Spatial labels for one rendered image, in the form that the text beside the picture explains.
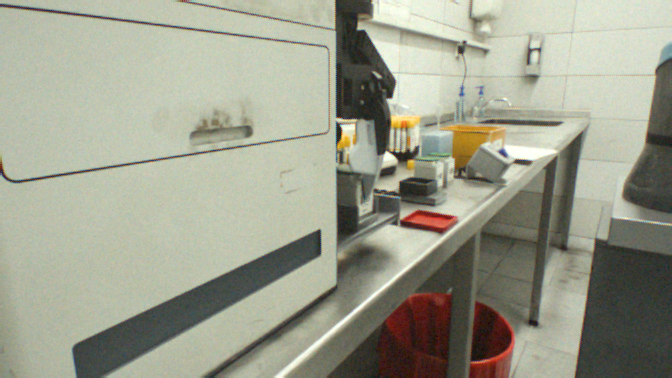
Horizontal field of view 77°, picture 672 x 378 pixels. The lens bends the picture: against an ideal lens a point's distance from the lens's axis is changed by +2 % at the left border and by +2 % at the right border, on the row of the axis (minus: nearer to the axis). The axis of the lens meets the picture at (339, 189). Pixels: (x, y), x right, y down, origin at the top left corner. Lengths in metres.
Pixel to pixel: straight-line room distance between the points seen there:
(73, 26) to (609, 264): 0.67
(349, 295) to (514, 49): 2.86
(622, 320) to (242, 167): 0.59
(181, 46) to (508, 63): 2.99
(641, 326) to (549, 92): 2.51
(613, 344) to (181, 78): 0.67
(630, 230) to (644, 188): 0.09
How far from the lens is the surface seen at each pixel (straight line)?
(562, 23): 3.17
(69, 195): 0.25
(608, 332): 0.76
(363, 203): 0.51
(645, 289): 0.73
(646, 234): 0.67
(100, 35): 0.26
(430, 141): 0.96
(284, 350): 0.37
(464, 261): 0.89
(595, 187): 3.19
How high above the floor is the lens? 1.08
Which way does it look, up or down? 14 degrees down
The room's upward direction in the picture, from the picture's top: straight up
